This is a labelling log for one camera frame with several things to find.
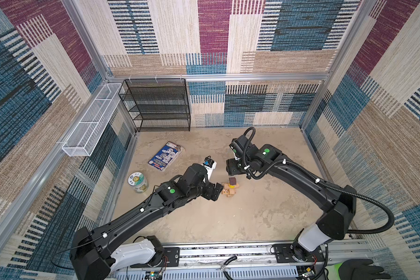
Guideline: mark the aluminium front rail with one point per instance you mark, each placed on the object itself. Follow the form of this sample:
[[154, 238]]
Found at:
[[239, 261]]

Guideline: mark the blue comic book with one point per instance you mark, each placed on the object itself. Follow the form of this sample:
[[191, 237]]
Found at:
[[165, 156]]

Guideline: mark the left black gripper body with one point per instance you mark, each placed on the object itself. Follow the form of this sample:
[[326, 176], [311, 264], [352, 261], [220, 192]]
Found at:
[[205, 190]]

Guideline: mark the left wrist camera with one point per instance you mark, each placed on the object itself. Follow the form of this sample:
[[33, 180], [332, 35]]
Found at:
[[210, 165]]

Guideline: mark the dark brown house block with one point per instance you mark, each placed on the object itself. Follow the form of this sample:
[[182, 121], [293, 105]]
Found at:
[[232, 181]]

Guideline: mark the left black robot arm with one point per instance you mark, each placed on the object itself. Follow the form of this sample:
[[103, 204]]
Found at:
[[98, 252]]

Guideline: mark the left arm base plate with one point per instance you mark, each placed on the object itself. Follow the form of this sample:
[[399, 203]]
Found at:
[[170, 257]]

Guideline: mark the black green gloved hand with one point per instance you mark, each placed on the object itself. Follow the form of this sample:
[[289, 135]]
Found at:
[[356, 269]]

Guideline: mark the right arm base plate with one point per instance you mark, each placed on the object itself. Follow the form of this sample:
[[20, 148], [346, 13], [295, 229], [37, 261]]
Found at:
[[284, 254]]

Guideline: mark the black wire shelf rack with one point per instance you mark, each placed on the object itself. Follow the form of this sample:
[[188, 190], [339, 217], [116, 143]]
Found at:
[[157, 105]]

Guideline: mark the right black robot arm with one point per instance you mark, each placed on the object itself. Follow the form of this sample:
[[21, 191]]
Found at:
[[338, 204]]

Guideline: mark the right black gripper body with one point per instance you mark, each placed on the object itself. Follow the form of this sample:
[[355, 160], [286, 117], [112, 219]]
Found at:
[[240, 166]]

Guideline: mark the white wire basket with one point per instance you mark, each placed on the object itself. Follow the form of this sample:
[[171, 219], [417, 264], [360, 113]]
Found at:
[[87, 133]]

